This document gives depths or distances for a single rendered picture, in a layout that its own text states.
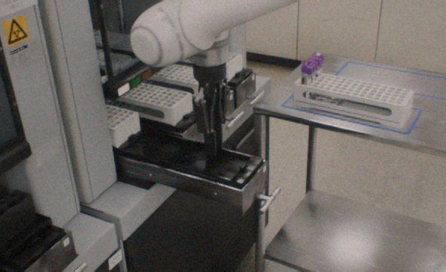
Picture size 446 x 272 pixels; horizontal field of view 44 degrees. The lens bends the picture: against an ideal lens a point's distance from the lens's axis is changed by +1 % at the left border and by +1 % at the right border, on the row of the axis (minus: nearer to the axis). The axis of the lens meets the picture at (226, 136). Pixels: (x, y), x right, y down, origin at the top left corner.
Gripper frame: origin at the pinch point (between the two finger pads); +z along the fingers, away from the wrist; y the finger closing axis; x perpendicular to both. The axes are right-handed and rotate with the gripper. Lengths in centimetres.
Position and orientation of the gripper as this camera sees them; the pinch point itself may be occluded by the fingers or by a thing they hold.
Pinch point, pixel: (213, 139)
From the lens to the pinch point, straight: 133.0
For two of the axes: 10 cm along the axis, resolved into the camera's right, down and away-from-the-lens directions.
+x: 8.8, 2.1, -4.2
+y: -4.7, 4.6, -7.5
